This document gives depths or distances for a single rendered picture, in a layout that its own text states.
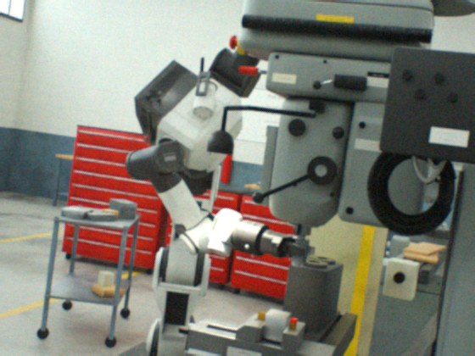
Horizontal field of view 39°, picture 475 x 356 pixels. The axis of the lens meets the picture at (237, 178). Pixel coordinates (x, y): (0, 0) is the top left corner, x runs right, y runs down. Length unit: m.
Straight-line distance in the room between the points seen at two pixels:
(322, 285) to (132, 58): 10.33
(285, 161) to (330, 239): 1.86
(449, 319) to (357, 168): 0.40
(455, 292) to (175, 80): 1.12
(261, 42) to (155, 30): 10.39
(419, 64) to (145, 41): 10.85
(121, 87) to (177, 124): 10.09
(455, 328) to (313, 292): 0.61
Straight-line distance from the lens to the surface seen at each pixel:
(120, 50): 12.28
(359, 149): 1.60
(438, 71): 1.35
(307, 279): 2.05
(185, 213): 2.07
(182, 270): 2.43
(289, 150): 1.66
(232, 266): 6.65
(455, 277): 1.56
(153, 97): 2.14
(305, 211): 1.67
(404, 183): 1.59
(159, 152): 2.00
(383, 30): 1.58
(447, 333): 1.58
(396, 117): 1.35
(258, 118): 11.16
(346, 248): 3.49
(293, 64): 1.65
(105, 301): 4.66
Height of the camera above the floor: 1.49
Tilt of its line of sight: 3 degrees down
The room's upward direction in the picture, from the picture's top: 8 degrees clockwise
